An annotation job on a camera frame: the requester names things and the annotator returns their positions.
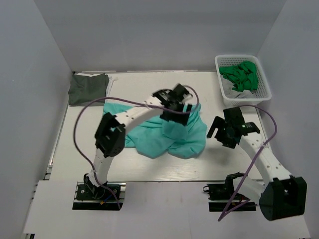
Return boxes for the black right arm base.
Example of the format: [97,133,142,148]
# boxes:
[203,183,256,212]

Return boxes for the teal t-shirt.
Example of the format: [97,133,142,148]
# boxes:
[102,102,208,160]

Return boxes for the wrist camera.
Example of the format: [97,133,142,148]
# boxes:
[223,107,245,125]
[172,84,192,101]

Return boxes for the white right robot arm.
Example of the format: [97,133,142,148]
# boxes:
[207,117,307,221]

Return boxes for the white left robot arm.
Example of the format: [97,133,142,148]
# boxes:
[84,84,192,194]

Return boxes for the crumpled grey t-shirt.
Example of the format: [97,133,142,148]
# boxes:
[221,78,256,99]

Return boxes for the folded dark olive t-shirt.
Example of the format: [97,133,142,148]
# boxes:
[68,73,110,106]

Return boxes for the crumpled green t-shirt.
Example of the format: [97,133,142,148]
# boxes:
[219,61,259,92]

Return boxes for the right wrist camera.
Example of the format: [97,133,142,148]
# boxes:
[223,107,245,125]

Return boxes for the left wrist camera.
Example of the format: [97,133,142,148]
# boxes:
[172,84,192,101]

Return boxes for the white plastic basket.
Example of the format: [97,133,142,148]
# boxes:
[215,55,272,107]

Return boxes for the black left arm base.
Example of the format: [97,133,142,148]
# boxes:
[72,182,126,211]

